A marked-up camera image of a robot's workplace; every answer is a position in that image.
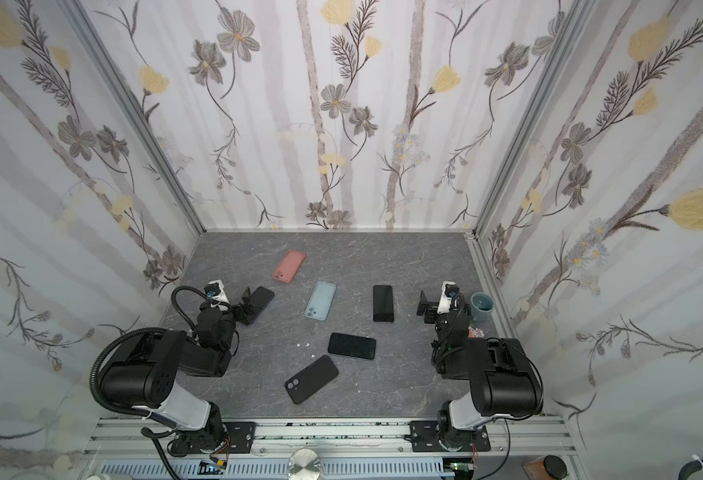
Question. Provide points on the purple-edged black phone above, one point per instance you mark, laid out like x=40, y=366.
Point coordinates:
x=383, y=311

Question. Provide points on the blue-edged black phone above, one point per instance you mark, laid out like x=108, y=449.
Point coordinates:
x=352, y=346

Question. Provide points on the small pink white object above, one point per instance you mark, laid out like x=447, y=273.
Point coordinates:
x=476, y=333

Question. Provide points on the black phone case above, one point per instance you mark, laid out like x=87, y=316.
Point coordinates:
x=311, y=379

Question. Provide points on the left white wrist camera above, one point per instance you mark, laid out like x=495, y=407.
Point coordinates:
x=215, y=292

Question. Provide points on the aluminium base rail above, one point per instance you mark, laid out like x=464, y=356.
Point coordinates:
x=513, y=444

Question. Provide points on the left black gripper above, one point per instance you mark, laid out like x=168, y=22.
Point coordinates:
x=240, y=315

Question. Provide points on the round silver knob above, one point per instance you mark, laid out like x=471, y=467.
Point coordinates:
x=305, y=464

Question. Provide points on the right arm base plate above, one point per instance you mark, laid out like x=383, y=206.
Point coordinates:
x=430, y=436

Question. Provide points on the white ventilated cable duct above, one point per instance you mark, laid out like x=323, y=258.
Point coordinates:
x=334, y=468

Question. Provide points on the teal ceramic cup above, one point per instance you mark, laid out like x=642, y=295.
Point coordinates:
x=483, y=306

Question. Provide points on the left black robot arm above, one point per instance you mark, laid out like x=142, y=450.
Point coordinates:
x=136, y=374

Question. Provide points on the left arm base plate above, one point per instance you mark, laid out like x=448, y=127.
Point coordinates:
x=231, y=437

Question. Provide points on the brown box black cap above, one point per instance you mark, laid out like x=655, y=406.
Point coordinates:
x=548, y=467

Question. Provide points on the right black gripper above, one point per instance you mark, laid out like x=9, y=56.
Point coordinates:
x=433, y=308

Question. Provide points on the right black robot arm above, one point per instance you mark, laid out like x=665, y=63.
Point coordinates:
x=503, y=383

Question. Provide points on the light blue phone case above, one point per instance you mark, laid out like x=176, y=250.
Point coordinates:
x=321, y=300

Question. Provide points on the pink phone case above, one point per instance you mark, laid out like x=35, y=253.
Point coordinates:
x=289, y=266

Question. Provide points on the black phone far left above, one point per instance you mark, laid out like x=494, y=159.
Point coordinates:
x=261, y=298

